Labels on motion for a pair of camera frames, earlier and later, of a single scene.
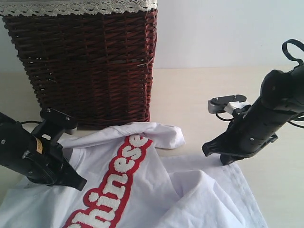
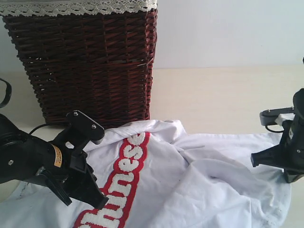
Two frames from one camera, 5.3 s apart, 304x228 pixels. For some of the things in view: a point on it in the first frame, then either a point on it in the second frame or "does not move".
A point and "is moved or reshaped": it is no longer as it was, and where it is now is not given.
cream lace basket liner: (56, 7) does not move
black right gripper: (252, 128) → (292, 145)
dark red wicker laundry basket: (95, 68) does not move
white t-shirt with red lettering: (129, 185) is moved or reshaped
